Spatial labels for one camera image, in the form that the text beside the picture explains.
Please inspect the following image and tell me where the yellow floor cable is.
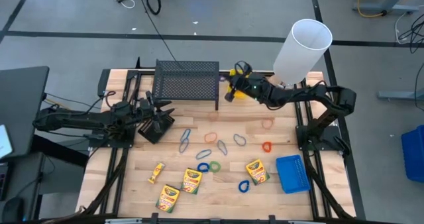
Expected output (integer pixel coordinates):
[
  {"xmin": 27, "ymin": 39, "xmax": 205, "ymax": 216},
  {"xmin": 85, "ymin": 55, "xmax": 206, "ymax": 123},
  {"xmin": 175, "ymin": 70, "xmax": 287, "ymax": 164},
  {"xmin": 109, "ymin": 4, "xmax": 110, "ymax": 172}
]
[{"xmin": 356, "ymin": 0, "xmax": 387, "ymax": 19}]

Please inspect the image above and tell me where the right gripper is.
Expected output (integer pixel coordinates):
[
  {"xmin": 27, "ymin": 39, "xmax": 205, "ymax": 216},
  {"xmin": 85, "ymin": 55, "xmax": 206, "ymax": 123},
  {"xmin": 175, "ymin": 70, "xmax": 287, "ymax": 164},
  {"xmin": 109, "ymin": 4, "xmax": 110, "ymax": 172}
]
[{"xmin": 225, "ymin": 74, "xmax": 268, "ymax": 103}]

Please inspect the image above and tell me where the yellow plastic basket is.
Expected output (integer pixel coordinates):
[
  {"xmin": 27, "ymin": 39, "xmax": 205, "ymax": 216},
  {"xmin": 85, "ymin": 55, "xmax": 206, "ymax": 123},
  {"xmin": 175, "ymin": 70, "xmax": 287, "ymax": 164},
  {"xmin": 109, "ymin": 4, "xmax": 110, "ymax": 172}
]
[{"xmin": 227, "ymin": 68, "xmax": 249, "ymax": 101}]

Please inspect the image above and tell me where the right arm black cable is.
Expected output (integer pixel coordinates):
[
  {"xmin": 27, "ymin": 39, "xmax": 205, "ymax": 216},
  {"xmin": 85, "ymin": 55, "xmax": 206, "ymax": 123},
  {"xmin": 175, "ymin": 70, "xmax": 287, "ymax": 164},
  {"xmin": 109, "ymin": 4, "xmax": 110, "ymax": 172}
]
[{"xmin": 233, "ymin": 60, "xmax": 253, "ymax": 76}]

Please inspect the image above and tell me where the black cable tangle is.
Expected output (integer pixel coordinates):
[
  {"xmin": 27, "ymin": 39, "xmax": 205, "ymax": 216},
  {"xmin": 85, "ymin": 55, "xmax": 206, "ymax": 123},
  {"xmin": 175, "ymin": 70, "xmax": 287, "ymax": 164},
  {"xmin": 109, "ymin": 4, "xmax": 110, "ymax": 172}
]
[{"xmin": 396, "ymin": 11, "xmax": 424, "ymax": 54}]

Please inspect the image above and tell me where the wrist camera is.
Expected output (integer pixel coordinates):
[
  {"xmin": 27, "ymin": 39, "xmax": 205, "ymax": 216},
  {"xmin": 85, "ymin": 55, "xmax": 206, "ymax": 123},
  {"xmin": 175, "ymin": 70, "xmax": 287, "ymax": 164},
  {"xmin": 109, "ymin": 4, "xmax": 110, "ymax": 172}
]
[
  {"xmin": 231, "ymin": 74, "xmax": 249, "ymax": 89},
  {"xmin": 144, "ymin": 90, "xmax": 156, "ymax": 106}
]

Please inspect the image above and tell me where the black control box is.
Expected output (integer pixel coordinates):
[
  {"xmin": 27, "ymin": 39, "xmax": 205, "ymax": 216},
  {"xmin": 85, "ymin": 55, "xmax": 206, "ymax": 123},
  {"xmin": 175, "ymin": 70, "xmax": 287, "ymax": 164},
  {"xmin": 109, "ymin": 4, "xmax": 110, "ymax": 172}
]
[{"xmin": 97, "ymin": 68, "xmax": 111, "ymax": 98}]

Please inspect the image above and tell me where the blue storage bin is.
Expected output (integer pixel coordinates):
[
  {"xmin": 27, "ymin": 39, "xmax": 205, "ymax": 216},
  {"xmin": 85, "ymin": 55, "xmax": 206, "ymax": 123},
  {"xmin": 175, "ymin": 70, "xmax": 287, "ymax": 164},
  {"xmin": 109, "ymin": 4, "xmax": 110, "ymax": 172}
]
[{"xmin": 401, "ymin": 124, "xmax": 424, "ymax": 184}]

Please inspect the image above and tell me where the black plastic basket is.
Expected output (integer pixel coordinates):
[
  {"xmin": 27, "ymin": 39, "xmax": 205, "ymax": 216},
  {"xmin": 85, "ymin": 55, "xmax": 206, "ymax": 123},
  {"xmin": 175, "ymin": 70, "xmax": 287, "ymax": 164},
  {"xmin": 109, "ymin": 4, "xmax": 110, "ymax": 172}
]
[{"xmin": 136, "ymin": 107, "xmax": 176, "ymax": 145}]

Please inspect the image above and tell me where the grey desk foot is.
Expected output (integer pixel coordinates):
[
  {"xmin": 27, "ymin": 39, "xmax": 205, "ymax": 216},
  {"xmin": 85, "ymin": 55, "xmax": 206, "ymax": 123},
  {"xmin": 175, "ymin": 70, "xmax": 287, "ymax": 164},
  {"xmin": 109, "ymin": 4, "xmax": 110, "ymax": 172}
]
[
  {"xmin": 378, "ymin": 89, "xmax": 424, "ymax": 101},
  {"xmin": 352, "ymin": 0, "xmax": 420, "ymax": 16}
]

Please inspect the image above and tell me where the small yellow crayon pack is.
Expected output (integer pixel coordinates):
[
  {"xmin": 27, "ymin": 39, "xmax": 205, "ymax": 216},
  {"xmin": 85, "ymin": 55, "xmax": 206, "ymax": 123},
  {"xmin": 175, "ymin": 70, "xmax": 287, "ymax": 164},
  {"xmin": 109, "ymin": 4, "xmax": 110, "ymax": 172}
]
[{"xmin": 147, "ymin": 162, "xmax": 166, "ymax": 185}]

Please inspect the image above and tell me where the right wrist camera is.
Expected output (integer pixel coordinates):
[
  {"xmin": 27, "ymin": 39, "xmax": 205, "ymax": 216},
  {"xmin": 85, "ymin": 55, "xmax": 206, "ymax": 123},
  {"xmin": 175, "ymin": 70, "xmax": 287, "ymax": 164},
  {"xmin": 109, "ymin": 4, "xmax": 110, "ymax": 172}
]
[{"xmin": 231, "ymin": 74, "xmax": 249, "ymax": 89}]

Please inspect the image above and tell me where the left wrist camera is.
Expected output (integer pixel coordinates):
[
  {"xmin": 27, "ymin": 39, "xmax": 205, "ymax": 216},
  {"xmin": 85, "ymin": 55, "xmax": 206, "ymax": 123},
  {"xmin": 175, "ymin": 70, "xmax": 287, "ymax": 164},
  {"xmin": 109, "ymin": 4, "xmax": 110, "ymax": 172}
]
[{"xmin": 144, "ymin": 90, "xmax": 156, "ymax": 106}]

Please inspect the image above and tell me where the black aluminium frame rail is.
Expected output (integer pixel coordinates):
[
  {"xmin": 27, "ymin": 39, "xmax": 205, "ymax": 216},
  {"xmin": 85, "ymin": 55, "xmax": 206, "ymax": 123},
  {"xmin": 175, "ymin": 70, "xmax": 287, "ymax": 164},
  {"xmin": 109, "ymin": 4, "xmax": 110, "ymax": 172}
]
[
  {"xmin": 134, "ymin": 68, "xmax": 276, "ymax": 78},
  {"xmin": 293, "ymin": 73, "xmax": 357, "ymax": 220},
  {"xmin": 79, "ymin": 70, "xmax": 142, "ymax": 218}
]

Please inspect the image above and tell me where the Crayola crayon box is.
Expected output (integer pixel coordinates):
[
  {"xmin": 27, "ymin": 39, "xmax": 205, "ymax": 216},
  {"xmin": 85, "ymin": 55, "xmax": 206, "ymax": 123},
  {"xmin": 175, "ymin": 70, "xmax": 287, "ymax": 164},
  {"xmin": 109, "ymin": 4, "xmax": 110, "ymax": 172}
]
[
  {"xmin": 154, "ymin": 184, "xmax": 182, "ymax": 214},
  {"xmin": 180, "ymin": 167, "xmax": 203, "ymax": 196},
  {"xmin": 245, "ymin": 158, "xmax": 271, "ymax": 186}
]

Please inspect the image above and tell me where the black computer mouse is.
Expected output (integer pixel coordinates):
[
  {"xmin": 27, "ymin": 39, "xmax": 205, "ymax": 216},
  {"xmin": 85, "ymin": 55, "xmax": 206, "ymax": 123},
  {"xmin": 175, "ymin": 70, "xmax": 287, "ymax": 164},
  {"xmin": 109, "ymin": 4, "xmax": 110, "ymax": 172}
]
[{"xmin": 1, "ymin": 197, "xmax": 25, "ymax": 223}]

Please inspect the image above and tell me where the dark keyboard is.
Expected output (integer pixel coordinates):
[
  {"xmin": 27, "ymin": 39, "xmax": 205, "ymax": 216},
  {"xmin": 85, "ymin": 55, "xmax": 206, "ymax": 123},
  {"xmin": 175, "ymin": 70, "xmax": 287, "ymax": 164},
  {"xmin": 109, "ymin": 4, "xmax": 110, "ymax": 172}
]
[{"xmin": 0, "ymin": 162, "xmax": 9, "ymax": 201}]

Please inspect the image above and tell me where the long black floor cable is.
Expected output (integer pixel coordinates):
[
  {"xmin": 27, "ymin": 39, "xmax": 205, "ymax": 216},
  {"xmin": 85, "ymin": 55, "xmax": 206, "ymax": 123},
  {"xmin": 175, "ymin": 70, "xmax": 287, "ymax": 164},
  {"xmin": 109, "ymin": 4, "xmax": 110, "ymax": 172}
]
[{"xmin": 136, "ymin": 0, "xmax": 179, "ymax": 62}]

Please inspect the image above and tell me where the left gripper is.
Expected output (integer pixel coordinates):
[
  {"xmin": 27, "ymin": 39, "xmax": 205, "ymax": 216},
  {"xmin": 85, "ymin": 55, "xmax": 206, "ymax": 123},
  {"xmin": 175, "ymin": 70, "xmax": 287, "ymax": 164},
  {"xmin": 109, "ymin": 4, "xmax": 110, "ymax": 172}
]
[{"xmin": 134, "ymin": 97, "xmax": 176, "ymax": 124}]

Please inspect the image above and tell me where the white shade table lamp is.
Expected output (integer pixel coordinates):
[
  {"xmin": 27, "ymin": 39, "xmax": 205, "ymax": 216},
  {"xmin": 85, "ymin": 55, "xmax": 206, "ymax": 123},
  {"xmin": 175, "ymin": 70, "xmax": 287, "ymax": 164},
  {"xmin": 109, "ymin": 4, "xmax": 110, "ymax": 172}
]
[{"xmin": 266, "ymin": 18, "xmax": 333, "ymax": 97}]

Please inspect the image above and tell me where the black cable conduit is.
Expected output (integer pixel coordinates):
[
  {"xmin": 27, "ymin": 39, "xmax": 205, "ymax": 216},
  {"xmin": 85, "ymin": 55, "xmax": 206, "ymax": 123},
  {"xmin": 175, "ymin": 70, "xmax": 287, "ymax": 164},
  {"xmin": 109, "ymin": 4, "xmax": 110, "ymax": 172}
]
[
  {"xmin": 81, "ymin": 150, "xmax": 130, "ymax": 217},
  {"xmin": 304, "ymin": 152, "xmax": 354, "ymax": 218}
]

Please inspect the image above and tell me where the black coiled cable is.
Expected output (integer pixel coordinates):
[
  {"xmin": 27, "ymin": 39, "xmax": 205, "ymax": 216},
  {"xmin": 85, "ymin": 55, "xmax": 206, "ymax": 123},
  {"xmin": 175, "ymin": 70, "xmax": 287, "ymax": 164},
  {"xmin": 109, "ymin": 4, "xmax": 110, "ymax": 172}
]
[{"xmin": 145, "ymin": 0, "xmax": 162, "ymax": 16}]

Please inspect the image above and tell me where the blue plastic basket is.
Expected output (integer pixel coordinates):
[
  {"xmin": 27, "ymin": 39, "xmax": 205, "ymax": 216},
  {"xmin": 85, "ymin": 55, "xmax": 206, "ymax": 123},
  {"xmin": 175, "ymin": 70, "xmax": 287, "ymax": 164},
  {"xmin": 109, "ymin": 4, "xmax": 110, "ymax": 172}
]
[{"xmin": 276, "ymin": 154, "xmax": 311, "ymax": 195}]

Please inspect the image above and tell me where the black mesh desk shelf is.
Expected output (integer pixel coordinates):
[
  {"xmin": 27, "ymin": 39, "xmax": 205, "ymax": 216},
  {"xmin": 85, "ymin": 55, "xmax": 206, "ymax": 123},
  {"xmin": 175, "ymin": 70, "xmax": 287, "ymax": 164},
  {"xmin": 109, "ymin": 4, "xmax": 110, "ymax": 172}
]
[{"xmin": 151, "ymin": 58, "xmax": 221, "ymax": 111}]

